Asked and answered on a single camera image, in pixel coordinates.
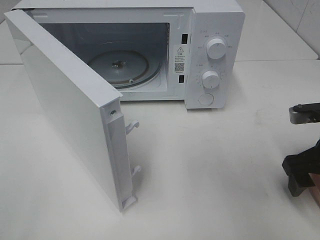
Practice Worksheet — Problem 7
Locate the white microwave oven body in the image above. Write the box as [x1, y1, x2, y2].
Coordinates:
[10, 0, 245, 109]

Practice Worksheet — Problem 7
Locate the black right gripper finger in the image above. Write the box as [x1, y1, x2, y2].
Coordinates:
[282, 140, 320, 197]
[289, 103, 320, 125]

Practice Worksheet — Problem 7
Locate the lower white timer knob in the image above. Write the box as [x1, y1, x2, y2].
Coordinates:
[201, 70, 220, 89]

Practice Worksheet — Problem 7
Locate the white microwave door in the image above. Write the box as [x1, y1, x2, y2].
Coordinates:
[5, 9, 141, 212]

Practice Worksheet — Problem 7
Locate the pink round plate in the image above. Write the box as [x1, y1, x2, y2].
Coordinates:
[309, 173, 320, 207]

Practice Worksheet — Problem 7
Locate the upper white power knob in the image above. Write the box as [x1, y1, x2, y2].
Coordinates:
[206, 37, 227, 60]

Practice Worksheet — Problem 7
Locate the round white door button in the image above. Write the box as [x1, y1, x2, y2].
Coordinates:
[198, 93, 214, 106]

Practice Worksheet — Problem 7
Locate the glass microwave turntable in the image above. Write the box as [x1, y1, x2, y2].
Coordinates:
[88, 50, 162, 89]

